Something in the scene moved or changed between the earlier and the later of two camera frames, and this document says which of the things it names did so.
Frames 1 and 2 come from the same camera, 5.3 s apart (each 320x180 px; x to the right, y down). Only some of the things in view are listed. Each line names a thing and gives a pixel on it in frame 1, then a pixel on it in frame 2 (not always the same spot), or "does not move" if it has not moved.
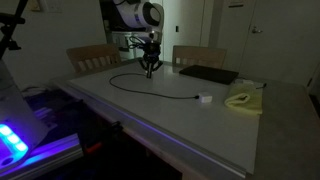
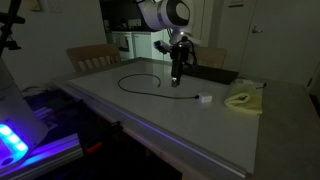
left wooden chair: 86,58 does not move
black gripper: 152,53 → 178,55
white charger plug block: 205,98 does not move
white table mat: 185,109 does not move
